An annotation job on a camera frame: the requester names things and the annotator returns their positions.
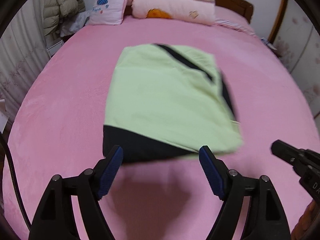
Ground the white pleated curtain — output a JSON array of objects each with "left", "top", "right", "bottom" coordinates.
[{"left": 1, "top": 0, "right": 49, "bottom": 124}]

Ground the floral sliding wardrobe door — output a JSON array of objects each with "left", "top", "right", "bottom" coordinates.
[{"left": 268, "top": 0, "right": 319, "bottom": 112}]

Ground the pink embroidered pillow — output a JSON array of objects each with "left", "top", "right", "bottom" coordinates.
[{"left": 88, "top": 0, "right": 127, "bottom": 25}]

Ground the dark wooden headboard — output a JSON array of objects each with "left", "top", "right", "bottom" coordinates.
[{"left": 215, "top": 0, "right": 254, "bottom": 23}]

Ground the folded floral pink quilt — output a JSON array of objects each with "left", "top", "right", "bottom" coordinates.
[{"left": 127, "top": 0, "right": 215, "bottom": 25}]

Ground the flat pink pillow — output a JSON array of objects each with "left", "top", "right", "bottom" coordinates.
[{"left": 215, "top": 7, "right": 255, "bottom": 36}]

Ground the person's right hand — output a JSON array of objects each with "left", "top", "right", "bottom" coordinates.
[{"left": 291, "top": 200, "right": 319, "bottom": 240}]

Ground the beige puffer jacket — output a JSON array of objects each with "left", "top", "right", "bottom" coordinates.
[{"left": 43, "top": 0, "right": 86, "bottom": 36}]

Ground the white box beside bed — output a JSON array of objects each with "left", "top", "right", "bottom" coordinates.
[{"left": 0, "top": 99, "right": 9, "bottom": 133}]

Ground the light green black hooded jacket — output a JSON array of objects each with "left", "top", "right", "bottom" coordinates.
[{"left": 103, "top": 43, "right": 243, "bottom": 163}]

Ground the dark wooden nightstand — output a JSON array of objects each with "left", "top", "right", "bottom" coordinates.
[{"left": 260, "top": 37, "right": 277, "bottom": 52}]

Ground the black cable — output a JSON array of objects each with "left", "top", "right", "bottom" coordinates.
[{"left": 0, "top": 134, "right": 32, "bottom": 227}]

